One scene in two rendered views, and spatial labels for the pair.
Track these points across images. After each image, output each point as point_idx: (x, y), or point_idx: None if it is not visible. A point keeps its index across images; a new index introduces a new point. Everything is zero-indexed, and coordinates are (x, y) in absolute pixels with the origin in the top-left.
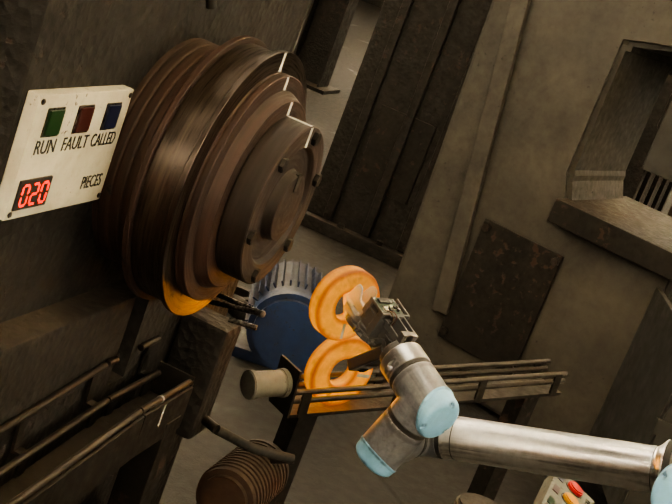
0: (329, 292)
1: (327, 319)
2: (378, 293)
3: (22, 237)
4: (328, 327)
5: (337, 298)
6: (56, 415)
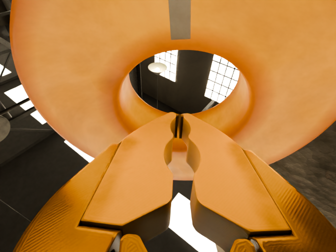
0: (283, 150)
1: (306, 63)
2: (75, 145)
3: None
4: (305, 13)
5: (247, 136)
6: None
